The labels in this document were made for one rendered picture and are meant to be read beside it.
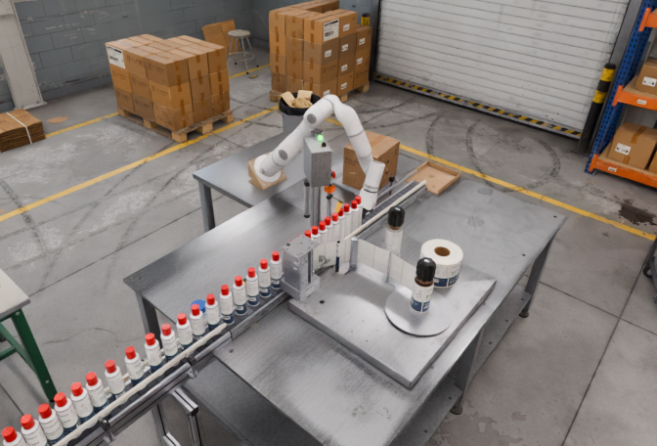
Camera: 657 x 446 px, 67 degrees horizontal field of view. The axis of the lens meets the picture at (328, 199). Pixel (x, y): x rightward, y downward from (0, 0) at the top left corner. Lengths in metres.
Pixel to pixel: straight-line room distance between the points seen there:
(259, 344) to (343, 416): 0.49
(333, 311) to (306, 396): 0.43
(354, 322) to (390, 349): 0.21
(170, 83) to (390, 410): 4.30
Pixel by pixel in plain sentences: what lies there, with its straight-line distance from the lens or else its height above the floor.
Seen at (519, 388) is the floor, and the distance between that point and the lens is 3.39.
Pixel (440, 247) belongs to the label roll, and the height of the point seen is 1.02.
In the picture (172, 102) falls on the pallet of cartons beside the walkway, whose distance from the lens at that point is 5.66.
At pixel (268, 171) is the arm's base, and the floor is 0.95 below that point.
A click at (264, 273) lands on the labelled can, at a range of 2.29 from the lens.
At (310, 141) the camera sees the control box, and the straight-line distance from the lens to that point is 2.40.
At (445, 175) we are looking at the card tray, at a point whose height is 0.83.
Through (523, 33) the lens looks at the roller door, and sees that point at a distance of 6.48.
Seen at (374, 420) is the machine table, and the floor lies 0.83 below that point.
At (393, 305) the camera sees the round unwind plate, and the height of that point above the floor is 0.89.
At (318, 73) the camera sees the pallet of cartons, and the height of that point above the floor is 0.54.
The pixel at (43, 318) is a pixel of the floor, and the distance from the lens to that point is 3.94.
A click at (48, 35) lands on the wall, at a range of 7.43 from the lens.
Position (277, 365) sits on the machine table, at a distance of 2.20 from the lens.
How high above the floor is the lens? 2.54
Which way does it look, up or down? 33 degrees down
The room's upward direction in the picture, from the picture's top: 2 degrees clockwise
